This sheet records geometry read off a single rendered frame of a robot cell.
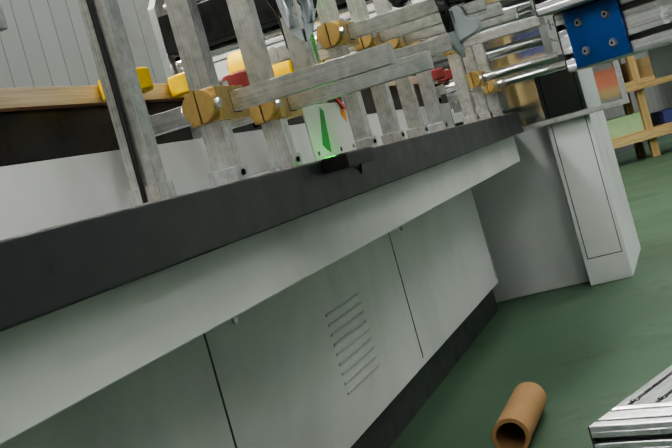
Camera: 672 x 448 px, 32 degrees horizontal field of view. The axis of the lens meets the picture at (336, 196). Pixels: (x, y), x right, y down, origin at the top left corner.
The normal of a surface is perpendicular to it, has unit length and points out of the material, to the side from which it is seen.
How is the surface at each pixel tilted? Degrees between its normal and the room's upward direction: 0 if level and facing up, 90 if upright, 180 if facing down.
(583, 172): 90
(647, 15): 90
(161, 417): 90
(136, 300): 90
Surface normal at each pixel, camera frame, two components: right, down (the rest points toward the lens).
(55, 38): 0.73, -0.18
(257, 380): 0.92, -0.25
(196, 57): -0.29, 0.11
